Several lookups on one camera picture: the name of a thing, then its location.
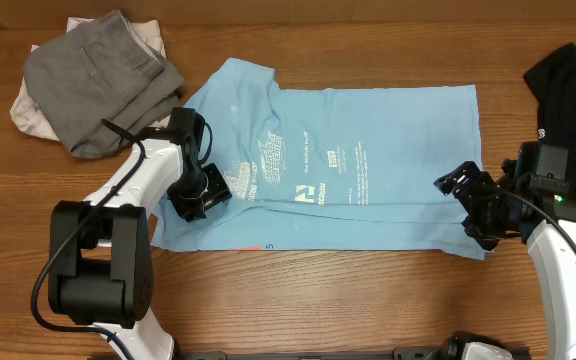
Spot light blue printed t-shirt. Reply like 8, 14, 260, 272
153, 58, 485, 260

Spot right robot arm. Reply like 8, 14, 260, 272
434, 142, 576, 359

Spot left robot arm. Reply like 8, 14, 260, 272
31, 107, 232, 359

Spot grey folded trousers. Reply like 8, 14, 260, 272
23, 10, 184, 159

